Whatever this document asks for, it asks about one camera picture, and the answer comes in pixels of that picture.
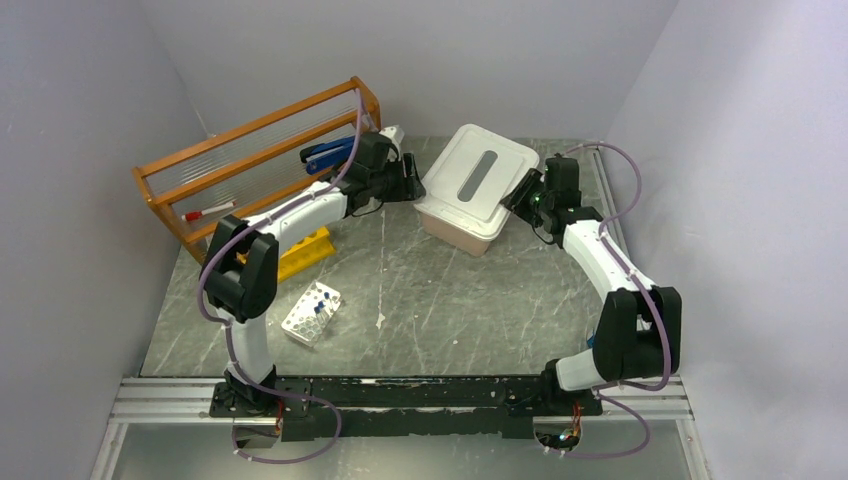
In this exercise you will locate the blue black stapler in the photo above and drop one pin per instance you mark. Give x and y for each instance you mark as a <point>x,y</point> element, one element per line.
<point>319,157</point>

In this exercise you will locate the yellow foam tray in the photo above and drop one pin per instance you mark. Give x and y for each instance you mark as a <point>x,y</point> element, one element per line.
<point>309,251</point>

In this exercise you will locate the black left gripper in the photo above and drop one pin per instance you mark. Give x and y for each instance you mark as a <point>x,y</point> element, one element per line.
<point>411,188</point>

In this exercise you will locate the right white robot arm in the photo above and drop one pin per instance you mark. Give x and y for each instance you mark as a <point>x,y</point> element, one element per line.
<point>638,333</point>

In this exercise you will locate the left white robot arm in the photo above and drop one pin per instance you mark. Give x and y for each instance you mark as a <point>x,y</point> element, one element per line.
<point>238,280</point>

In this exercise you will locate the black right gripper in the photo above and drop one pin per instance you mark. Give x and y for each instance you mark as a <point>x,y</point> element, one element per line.
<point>516,200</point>

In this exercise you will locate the pink plastic bin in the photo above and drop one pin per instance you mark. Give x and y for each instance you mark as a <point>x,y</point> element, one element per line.
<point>462,239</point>

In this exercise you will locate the red white marker pen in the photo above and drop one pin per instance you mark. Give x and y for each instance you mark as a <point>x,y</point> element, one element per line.
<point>199,214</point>

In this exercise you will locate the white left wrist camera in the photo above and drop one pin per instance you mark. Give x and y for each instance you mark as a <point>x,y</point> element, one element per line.
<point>395,134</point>

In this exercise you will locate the white plastic bin lid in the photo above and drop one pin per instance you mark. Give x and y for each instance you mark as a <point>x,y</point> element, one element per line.
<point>475,170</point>

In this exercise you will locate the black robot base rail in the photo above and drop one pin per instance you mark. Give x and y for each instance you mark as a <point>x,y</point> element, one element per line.
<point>321,406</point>

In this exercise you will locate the white test tube rack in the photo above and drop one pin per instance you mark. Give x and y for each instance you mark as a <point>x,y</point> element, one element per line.
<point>298,323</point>

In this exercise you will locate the orange wooden shelf rack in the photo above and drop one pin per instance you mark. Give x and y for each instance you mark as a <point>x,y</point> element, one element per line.
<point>255,165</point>

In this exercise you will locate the test tube in rack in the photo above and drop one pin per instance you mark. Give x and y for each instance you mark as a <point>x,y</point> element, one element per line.
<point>320,319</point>

